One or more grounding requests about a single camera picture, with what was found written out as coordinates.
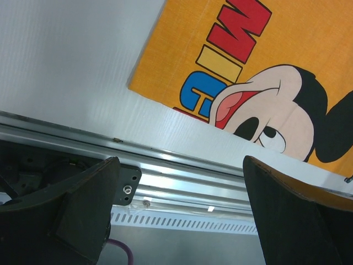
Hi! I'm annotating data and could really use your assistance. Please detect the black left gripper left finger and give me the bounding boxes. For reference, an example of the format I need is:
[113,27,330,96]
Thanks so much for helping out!
[1,157,120,264]

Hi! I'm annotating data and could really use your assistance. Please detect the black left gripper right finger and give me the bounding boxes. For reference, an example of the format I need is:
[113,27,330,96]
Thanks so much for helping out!
[243,156,352,264]

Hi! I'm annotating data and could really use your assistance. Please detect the orange cartoon mouse towel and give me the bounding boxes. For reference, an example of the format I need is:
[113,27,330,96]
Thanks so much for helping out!
[129,1,352,177]

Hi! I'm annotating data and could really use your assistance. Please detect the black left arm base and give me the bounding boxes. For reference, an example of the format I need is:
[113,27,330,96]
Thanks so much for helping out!
[0,139,143,206]

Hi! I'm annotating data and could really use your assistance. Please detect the slotted grey cable duct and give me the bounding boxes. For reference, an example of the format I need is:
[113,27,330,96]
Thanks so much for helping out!
[110,208,258,236]

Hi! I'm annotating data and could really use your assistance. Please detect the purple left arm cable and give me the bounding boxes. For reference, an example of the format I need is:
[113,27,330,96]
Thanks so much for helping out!
[106,238,136,265]

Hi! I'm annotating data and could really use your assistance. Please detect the aluminium mounting rail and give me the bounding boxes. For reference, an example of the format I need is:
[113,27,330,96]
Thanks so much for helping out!
[1,112,252,216]

